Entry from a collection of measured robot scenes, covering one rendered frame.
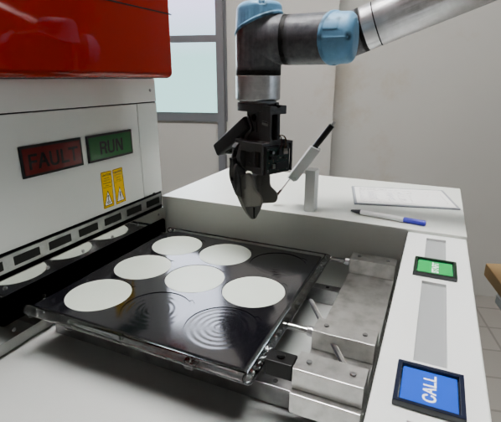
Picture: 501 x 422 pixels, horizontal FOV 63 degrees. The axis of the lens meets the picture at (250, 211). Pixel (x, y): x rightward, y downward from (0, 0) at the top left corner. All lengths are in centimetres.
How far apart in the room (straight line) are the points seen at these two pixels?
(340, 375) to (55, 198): 51
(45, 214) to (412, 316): 56
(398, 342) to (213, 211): 54
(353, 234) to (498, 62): 181
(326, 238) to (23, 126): 55
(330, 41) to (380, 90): 174
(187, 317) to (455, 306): 35
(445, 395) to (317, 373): 14
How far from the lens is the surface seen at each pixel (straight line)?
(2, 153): 68
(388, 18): 77
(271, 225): 84
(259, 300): 63
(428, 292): 59
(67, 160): 75
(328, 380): 49
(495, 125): 252
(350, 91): 237
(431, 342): 49
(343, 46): 65
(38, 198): 72
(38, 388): 67
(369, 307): 68
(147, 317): 61
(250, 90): 69
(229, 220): 88
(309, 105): 217
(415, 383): 42
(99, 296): 68
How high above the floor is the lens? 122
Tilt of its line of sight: 18 degrees down
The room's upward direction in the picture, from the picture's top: straight up
